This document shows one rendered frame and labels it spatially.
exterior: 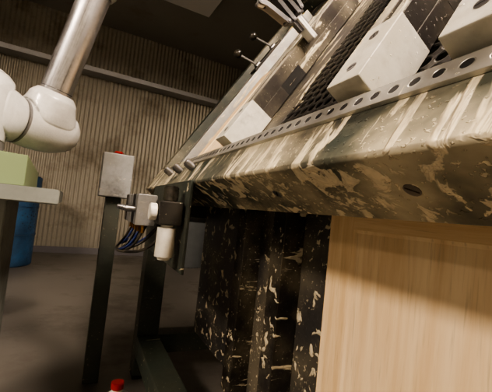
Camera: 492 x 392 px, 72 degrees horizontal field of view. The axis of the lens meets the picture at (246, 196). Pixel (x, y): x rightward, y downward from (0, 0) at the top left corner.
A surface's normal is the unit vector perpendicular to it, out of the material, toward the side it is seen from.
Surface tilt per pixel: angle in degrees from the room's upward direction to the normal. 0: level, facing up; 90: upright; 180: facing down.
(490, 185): 148
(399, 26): 90
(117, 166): 90
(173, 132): 90
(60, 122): 103
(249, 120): 90
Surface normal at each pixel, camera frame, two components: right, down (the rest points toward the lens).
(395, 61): 0.43, 0.00
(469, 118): -0.70, -0.63
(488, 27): -0.57, 0.78
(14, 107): 0.94, 0.00
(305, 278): -0.90, -0.12
